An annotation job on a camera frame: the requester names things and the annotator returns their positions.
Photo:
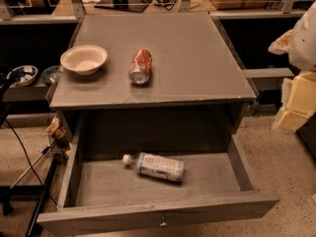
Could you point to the black monitor stand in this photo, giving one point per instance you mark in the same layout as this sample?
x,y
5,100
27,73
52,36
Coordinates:
x,y
135,6

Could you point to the dark blue small bowl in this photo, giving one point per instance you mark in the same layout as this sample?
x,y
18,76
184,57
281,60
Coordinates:
x,y
51,75

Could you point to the crumpled snack wrapper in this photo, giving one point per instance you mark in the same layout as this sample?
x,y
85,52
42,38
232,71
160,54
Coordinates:
x,y
60,138

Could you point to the grey cabinet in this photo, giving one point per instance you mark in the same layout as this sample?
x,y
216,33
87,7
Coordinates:
x,y
196,85

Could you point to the white bowl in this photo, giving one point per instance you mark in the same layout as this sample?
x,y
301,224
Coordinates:
x,y
84,59

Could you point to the black tripod stand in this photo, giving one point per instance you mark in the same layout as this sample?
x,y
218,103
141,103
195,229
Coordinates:
x,y
38,193

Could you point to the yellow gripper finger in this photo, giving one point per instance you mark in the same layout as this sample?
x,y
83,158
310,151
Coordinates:
x,y
281,45
298,98

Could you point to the red soda can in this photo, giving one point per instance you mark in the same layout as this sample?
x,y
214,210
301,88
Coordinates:
x,y
139,72

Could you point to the blue plastic water bottle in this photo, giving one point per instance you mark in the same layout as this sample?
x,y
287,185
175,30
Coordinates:
x,y
156,166

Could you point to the small patterned bowl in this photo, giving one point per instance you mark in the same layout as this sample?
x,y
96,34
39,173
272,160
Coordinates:
x,y
23,75

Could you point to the grey open drawer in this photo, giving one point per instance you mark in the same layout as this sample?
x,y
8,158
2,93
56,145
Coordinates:
x,y
99,194

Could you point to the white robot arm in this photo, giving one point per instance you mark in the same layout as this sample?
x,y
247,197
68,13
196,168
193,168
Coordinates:
x,y
302,44

